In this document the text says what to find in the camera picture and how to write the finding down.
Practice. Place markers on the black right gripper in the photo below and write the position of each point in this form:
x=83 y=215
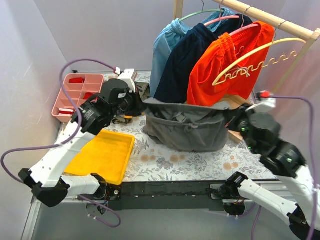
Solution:
x=235 y=120

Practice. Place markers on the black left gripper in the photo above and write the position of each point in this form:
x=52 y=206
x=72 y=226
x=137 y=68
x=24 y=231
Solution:
x=136 y=103

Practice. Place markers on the cream yellow hanger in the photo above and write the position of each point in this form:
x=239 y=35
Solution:
x=251 y=62

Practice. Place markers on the grey shorts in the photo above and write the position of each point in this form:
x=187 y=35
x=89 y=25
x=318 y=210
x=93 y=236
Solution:
x=187 y=128

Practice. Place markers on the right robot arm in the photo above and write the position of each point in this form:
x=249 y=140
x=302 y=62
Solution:
x=260 y=132

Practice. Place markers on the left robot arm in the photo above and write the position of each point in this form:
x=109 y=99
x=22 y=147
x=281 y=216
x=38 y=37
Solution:
x=117 y=97

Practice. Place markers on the camouflage shorts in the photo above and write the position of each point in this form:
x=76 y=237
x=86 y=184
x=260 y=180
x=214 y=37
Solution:
x=142 y=89

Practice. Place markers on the navy blue shorts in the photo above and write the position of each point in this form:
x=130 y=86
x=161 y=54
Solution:
x=185 y=67

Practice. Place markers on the light blue shorts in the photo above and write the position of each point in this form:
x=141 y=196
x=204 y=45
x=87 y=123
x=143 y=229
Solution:
x=162 y=52

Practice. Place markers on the pink hanger on orange shorts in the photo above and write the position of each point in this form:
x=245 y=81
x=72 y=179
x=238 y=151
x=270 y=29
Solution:
x=242 y=28

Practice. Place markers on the pink hanger on navy shorts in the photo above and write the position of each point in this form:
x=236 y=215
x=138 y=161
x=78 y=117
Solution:
x=225 y=14

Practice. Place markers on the green hanger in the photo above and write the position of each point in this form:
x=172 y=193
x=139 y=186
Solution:
x=202 y=11

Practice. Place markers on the red sock middle compartment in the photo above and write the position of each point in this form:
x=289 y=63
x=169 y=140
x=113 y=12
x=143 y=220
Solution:
x=87 y=95

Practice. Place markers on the red sock compartment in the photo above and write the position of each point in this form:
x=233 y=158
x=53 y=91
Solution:
x=77 y=80
x=87 y=95

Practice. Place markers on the yellow plastic tray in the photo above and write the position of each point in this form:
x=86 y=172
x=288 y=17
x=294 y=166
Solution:
x=107 y=155

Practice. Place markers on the pink divided organizer box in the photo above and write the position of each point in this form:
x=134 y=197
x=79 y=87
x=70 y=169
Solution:
x=92 y=84

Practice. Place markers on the red sock back compartment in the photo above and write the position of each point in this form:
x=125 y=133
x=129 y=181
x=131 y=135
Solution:
x=77 y=80

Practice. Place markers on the red white striped sock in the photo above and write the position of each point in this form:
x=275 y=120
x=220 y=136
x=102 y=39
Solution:
x=65 y=112

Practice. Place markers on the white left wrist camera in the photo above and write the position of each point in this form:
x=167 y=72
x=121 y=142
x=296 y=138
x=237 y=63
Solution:
x=129 y=76

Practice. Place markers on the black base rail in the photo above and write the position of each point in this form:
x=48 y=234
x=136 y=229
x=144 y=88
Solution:
x=171 y=195

